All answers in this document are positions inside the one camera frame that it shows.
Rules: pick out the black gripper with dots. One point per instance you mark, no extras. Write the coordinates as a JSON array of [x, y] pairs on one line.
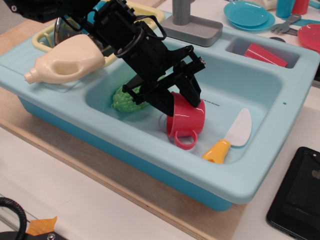
[[157, 69]]

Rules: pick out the red toy cup with handle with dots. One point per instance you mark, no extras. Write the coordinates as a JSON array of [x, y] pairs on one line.
[[186, 123]]

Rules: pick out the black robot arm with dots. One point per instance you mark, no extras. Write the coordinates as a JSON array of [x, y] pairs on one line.
[[115, 24]]

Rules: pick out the green toy bitter gourd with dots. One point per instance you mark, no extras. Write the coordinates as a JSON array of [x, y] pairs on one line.
[[123, 102]]

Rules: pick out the grey toy faucet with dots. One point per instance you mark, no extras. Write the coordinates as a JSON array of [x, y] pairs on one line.
[[181, 25]]

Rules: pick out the yellow dish rack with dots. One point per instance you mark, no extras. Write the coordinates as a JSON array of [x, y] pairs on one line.
[[44, 40]]

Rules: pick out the red tumbler in compartment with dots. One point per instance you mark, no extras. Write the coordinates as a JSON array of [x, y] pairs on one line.
[[257, 52]]

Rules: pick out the light blue toy sink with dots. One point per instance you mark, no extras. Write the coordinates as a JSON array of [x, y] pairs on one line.
[[230, 82]]

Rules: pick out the cream toy detergent bottle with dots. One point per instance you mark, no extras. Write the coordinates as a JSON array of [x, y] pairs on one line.
[[72, 59]]

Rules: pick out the teal plate top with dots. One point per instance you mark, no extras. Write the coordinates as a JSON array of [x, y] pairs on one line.
[[246, 13]]

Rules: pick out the teal plate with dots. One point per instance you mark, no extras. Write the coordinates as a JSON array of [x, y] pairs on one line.
[[265, 26], [246, 13]]

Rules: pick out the teal plate bottom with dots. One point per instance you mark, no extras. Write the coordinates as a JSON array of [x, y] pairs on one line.
[[265, 26]]

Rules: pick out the wooden board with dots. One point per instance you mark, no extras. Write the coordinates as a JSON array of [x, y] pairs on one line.
[[93, 194]]

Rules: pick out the grey toy fork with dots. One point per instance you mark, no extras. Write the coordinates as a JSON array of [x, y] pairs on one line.
[[284, 27]]

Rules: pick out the steel pot lid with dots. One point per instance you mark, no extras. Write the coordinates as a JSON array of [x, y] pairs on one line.
[[65, 28]]

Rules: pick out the teal tumbler background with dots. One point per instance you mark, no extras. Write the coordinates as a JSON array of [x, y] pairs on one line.
[[284, 8]]

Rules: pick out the red plate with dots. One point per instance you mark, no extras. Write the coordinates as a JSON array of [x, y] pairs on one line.
[[309, 36]]

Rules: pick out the red tumbler background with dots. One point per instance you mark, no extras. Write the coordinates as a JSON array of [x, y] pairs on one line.
[[300, 7]]

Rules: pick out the black smartphone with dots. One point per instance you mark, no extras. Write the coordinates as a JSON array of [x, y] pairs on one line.
[[295, 210]]

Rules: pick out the orange tape piece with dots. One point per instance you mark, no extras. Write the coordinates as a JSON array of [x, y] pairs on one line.
[[41, 226]]

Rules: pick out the toy knife yellow handle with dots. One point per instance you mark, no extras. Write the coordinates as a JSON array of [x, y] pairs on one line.
[[237, 136]]

